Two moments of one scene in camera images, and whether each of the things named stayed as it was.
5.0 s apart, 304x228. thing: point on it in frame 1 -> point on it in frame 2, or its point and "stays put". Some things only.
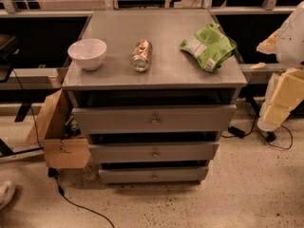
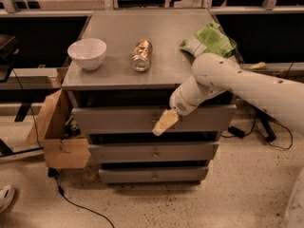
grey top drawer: x=154 y=119 stays put
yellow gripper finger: x=290 y=89 -> x=167 y=119
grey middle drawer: x=154 y=152 stays put
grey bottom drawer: x=154 y=176 stays put
